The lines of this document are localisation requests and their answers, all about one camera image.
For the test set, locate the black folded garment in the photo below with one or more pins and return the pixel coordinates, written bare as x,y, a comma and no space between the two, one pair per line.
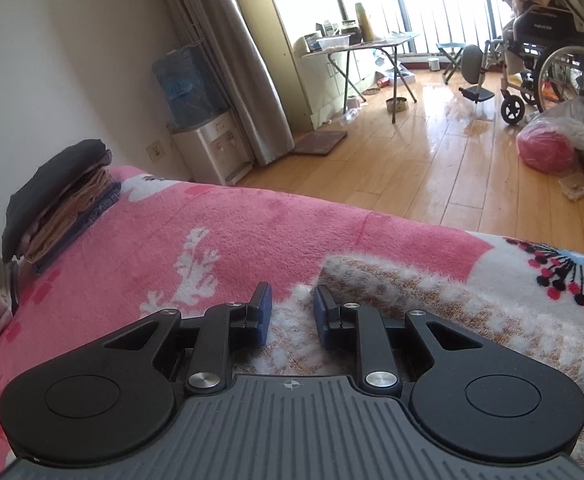
52,175

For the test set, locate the plastic bag with red contents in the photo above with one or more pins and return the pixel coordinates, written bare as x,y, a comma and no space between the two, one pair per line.
546,150

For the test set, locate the grey curtain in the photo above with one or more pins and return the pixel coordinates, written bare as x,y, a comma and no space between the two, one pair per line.
242,60

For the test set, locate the beige folded garment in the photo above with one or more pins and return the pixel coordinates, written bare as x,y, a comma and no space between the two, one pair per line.
72,210

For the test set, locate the tall olive bottle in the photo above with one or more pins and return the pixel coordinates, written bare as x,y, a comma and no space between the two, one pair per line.
364,22

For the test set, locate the wheelchair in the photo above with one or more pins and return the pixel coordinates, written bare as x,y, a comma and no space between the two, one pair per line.
536,25

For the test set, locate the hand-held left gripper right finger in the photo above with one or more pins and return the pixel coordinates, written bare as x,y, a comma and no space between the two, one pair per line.
323,322

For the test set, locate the folding stool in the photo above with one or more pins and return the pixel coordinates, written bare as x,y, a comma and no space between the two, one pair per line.
449,47

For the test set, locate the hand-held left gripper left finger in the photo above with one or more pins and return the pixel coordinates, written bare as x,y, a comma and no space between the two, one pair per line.
264,317

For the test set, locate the folding table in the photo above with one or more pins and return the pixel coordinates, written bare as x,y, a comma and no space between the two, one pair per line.
371,40

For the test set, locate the dark jar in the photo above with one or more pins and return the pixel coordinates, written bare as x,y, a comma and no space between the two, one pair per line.
351,30

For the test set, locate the metal bowl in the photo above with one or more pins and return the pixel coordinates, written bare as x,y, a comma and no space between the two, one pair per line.
396,107

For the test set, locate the balcony railing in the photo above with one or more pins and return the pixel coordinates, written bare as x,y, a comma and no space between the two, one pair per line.
399,10

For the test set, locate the beige houndstooth fleece-lined cardigan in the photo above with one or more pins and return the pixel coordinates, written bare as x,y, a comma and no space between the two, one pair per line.
471,310

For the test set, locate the pink floral blanket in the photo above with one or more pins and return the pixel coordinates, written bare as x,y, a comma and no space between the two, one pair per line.
222,220

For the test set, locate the white cup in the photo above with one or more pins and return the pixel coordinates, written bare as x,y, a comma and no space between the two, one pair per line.
434,64

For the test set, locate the white plastic basin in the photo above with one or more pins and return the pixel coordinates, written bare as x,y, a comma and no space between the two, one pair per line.
334,43

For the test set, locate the white water dispenser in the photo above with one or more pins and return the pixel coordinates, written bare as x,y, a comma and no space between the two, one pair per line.
207,150

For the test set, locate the brown door mat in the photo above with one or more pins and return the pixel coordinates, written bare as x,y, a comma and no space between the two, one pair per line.
322,142

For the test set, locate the clear plastic food box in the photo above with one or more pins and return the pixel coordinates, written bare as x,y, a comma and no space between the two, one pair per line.
576,187

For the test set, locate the wall socket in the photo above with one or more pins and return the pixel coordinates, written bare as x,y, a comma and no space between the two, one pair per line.
157,151

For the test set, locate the clear plastic bottle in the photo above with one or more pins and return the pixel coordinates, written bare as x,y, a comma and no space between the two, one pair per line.
351,116

